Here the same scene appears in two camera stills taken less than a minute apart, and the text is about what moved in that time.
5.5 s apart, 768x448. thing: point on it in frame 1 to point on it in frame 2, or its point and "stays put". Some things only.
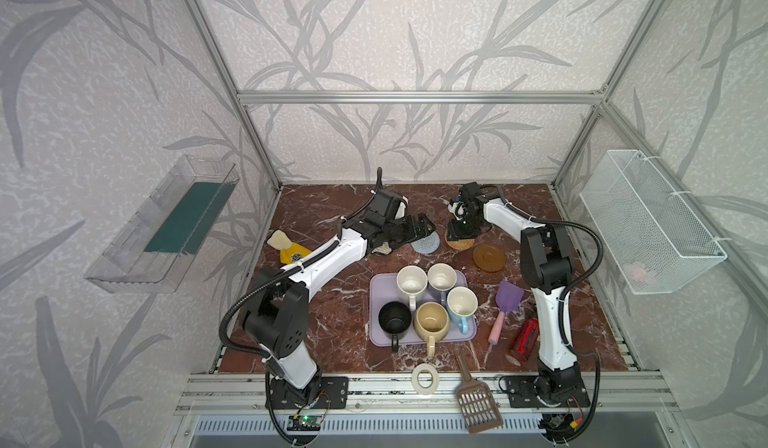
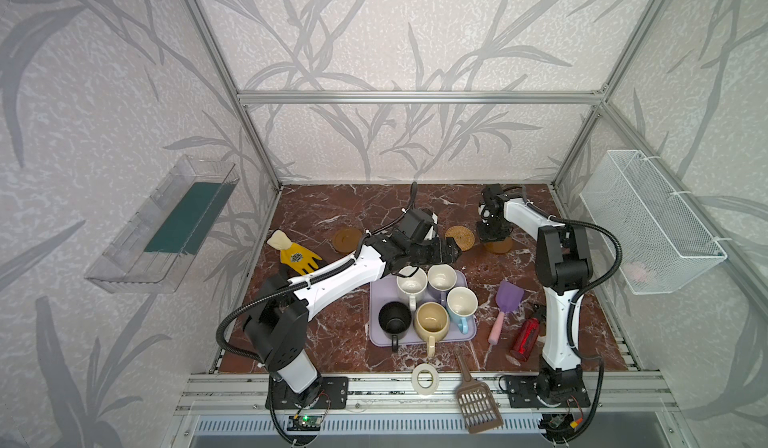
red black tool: [525, 339] stays put
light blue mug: [462, 303] stays put
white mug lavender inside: [441, 278] stays put
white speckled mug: [412, 282] stays put
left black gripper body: [405, 227] to [438, 251]
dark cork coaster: [489, 258] to [501, 246]
